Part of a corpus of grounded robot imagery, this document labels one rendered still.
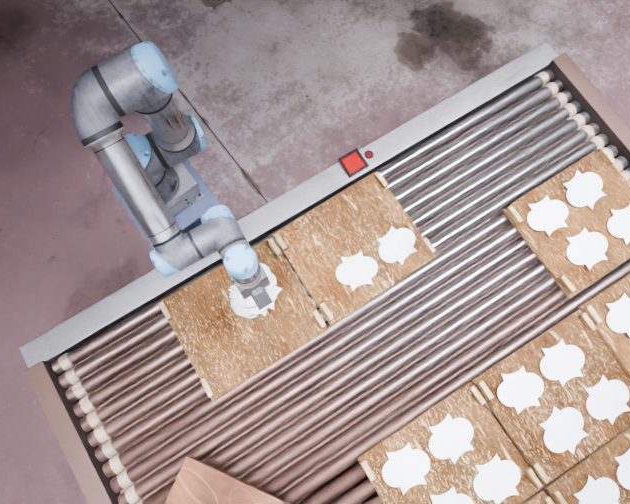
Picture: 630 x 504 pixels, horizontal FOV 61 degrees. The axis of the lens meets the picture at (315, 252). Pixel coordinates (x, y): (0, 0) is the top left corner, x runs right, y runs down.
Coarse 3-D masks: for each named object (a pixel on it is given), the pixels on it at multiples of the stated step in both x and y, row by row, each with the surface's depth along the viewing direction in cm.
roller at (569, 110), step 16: (560, 112) 187; (576, 112) 189; (528, 128) 187; (544, 128) 186; (512, 144) 184; (480, 160) 183; (496, 160) 184; (464, 176) 181; (432, 192) 179; (416, 208) 179; (160, 352) 166; (176, 352) 165; (144, 368) 164; (112, 384) 163; (128, 384) 163; (80, 400) 162; (96, 400) 161; (80, 416) 162
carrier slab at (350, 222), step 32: (352, 192) 177; (384, 192) 177; (288, 224) 174; (320, 224) 174; (352, 224) 174; (384, 224) 175; (288, 256) 172; (320, 256) 172; (416, 256) 172; (320, 288) 169; (384, 288) 169
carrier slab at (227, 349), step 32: (192, 288) 169; (224, 288) 169; (288, 288) 169; (192, 320) 166; (224, 320) 166; (256, 320) 166; (288, 320) 166; (192, 352) 164; (224, 352) 164; (256, 352) 164; (288, 352) 164; (224, 384) 161
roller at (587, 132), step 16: (592, 128) 185; (560, 144) 184; (576, 144) 185; (544, 160) 183; (512, 176) 181; (480, 192) 180; (496, 192) 180; (464, 208) 178; (432, 224) 177; (448, 224) 177; (176, 384) 163; (192, 384) 164; (144, 400) 162; (160, 400) 162; (128, 416) 160; (96, 432) 159; (112, 432) 159
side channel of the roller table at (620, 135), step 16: (560, 64) 189; (560, 80) 191; (576, 80) 187; (576, 96) 189; (592, 96) 186; (592, 112) 186; (608, 112) 184; (608, 128) 183; (624, 128) 183; (608, 144) 187; (624, 144) 181
